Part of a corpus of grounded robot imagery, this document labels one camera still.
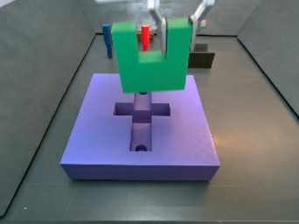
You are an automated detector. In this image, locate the blue peg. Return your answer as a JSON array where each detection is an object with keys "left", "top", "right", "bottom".
[{"left": 101, "top": 23, "right": 113, "bottom": 59}]

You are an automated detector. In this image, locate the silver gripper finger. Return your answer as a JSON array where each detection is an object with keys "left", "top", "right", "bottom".
[
  {"left": 146, "top": 0, "right": 166, "bottom": 53},
  {"left": 189, "top": 0, "right": 214, "bottom": 52}
]

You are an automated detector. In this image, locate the purple board with cross slot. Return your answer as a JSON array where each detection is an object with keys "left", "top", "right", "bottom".
[{"left": 60, "top": 73, "right": 220, "bottom": 180}]

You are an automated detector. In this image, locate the green U-shaped block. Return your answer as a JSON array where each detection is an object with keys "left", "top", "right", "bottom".
[{"left": 112, "top": 17, "right": 192, "bottom": 93}]

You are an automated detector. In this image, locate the red peg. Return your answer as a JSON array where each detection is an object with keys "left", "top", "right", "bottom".
[{"left": 141, "top": 24, "right": 150, "bottom": 52}]

